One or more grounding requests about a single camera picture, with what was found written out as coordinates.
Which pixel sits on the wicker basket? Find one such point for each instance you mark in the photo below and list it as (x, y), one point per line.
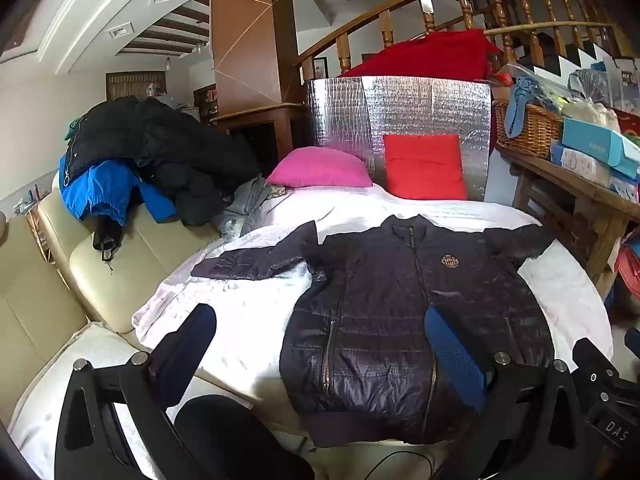
(535, 130)

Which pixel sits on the blue jacket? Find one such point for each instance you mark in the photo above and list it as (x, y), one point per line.
(100, 190)

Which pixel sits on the teal box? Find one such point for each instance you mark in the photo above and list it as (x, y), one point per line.
(595, 142)

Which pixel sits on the cream leather sofa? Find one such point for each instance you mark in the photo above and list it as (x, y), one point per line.
(40, 280)

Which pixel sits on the red cloth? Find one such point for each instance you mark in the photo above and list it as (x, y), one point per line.
(435, 55)

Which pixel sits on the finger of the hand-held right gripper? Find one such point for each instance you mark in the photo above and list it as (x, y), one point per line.
(595, 367)
(634, 340)

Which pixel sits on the brown wooden nightstand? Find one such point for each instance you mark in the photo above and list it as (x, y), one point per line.
(245, 35)

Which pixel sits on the bamboo blind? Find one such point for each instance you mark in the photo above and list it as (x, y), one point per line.
(130, 85)

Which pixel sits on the silver foil mat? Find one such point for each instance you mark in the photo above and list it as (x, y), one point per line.
(400, 105)

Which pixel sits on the pile of black jackets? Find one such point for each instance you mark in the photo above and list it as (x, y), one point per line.
(165, 145)

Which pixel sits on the grey plastic bag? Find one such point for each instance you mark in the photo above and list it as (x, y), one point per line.
(592, 85)

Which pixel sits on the picture frame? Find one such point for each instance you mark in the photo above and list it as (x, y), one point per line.
(320, 67)

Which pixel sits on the dark navy quilted jacket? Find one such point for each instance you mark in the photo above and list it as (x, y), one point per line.
(380, 310)

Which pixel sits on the wooden cabinet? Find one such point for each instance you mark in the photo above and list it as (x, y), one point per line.
(260, 115)

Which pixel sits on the grey cloth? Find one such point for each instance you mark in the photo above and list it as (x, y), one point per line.
(245, 205)

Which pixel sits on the white patterned packet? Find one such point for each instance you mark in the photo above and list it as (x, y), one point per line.
(580, 165)

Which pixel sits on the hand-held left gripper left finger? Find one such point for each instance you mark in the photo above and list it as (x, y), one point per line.
(197, 340)

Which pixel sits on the red bag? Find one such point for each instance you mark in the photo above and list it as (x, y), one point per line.
(629, 270)

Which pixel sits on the wooden table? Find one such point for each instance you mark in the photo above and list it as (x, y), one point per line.
(600, 210)

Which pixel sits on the white bed sheet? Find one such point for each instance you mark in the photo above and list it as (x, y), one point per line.
(240, 320)

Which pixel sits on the pink pillow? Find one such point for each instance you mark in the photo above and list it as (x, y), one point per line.
(315, 167)

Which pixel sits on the red pillow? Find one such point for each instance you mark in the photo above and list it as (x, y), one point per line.
(425, 167)

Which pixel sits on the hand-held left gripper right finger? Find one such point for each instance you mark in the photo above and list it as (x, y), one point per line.
(450, 355)

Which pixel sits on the blue cloth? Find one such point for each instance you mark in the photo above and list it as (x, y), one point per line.
(517, 110)

